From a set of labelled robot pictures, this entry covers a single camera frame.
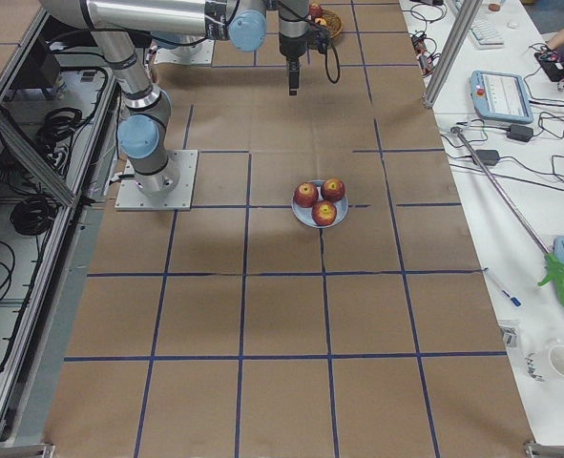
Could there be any white keyboard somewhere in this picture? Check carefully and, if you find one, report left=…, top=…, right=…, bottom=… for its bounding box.
left=468, top=12, right=505, bottom=50

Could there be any dark red basket apple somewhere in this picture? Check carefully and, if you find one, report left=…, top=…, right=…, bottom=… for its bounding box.
left=309, top=3, right=324, bottom=19

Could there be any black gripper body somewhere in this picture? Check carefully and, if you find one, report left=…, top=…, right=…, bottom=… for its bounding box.
left=278, top=31, right=327, bottom=60

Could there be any blue white pen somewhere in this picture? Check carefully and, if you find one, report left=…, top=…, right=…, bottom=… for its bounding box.
left=483, top=267, right=522, bottom=307

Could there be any white mug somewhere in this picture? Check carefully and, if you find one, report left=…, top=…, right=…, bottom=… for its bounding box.
left=524, top=340, right=564, bottom=383

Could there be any red apple on plate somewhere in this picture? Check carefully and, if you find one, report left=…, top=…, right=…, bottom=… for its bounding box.
left=320, top=177, right=345, bottom=202
left=293, top=181, right=319, bottom=208
left=311, top=200, right=337, bottom=226

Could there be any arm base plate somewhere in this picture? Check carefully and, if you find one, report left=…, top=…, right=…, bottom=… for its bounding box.
left=115, top=150, right=198, bottom=211
left=154, top=36, right=215, bottom=66

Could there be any woven wicker basket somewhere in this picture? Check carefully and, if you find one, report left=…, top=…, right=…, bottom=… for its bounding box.
left=316, top=6, right=343, bottom=38

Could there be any black power adapter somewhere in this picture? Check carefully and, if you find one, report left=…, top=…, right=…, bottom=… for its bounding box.
left=507, top=124, right=534, bottom=143

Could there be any aluminium frame post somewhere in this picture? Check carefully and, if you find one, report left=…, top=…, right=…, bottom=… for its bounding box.
left=423, top=0, right=482, bottom=109

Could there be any light blue plate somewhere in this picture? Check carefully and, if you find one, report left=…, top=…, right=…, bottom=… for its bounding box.
left=291, top=177, right=349, bottom=229

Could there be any green handled reacher tool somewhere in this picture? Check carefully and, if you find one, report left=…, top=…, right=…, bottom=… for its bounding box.
left=450, top=126, right=564, bottom=307

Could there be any teach pendant tablet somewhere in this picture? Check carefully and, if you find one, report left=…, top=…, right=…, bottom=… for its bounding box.
left=469, top=71, right=533, bottom=124

